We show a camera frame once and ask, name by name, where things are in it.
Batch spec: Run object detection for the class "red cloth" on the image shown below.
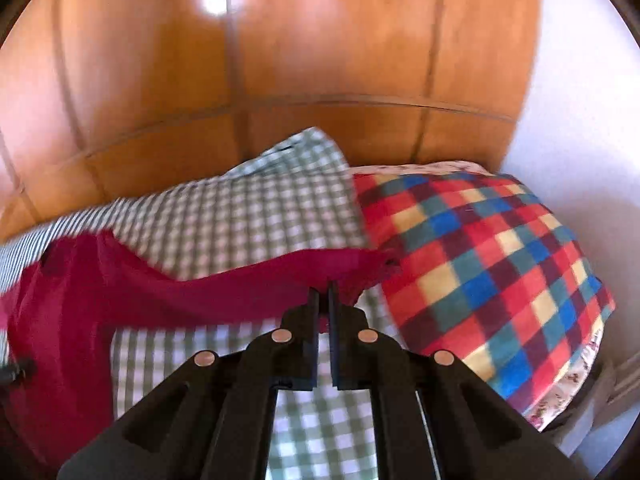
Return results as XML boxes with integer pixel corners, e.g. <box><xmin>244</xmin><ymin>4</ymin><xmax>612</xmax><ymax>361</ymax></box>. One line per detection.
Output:
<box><xmin>0</xmin><ymin>230</ymin><xmax>402</xmax><ymax>461</ymax></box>

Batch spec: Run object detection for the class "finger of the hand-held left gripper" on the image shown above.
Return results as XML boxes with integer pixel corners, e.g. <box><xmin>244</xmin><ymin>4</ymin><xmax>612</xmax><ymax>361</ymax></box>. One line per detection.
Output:
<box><xmin>0</xmin><ymin>357</ymin><xmax>37</xmax><ymax>387</ymax></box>

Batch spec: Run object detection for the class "green gingham bed sheet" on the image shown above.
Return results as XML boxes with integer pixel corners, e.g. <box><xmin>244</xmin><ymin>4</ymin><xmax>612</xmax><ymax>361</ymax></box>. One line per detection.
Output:
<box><xmin>0</xmin><ymin>127</ymin><xmax>418</xmax><ymax>480</ymax></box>

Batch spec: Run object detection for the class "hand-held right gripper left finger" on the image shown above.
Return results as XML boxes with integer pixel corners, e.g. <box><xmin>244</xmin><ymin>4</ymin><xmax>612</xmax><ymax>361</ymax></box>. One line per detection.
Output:
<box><xmin>57</xmin><ymin>287</ymin><xmax>321</xmax><ymax>480</ymax></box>

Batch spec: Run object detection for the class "wooden headboard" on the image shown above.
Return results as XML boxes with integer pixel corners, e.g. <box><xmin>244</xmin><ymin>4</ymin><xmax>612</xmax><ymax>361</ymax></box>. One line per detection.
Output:
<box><xmin>0</xmin><ymin>0</ymin><xmax>547</xmax><ymax>243</ymax></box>

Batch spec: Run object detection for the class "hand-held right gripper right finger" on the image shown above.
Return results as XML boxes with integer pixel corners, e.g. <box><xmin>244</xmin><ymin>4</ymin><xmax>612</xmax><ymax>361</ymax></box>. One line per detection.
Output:
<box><xmin>327</xmin><ymin>280</ymin><xmax>592</xmax><ymax>480</ymax></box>

